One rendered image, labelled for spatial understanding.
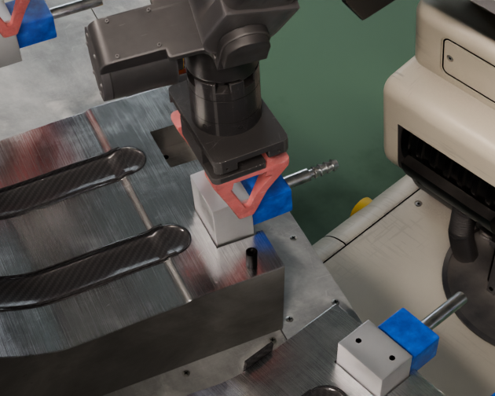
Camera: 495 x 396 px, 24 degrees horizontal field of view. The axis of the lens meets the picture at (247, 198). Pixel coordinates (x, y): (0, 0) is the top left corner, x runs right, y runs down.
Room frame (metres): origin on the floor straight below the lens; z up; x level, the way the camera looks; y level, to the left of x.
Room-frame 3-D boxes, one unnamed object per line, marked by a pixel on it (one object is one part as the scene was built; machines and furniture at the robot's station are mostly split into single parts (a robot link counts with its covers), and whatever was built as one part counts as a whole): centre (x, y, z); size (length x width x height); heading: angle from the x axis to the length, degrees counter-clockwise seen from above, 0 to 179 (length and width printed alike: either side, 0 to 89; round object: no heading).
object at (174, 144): (0.78, 0.06, 0.87); 0.05 x 0.05 x 0.04; 25
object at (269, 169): (0.67, 0.01, 0.96); 0.07 x 0.07 x 0.09; 24
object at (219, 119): (0.68, 0.02, 1.04); 0.10 x 0.07 x 0.07; 24
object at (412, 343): (0.58, -0.14, 0.85); 0.13 x 0.05 x 0.05; 132
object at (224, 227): (0.70, -0.02, 0.91); 0.13 x 0.05 x 0.05; 114
